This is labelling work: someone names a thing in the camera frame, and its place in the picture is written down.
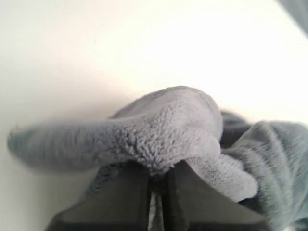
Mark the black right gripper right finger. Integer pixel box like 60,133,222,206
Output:
165,161,269,231

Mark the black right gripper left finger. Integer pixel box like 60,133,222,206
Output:
47,162,151,231

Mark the grey fleece towel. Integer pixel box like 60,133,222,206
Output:
7,86,308,231

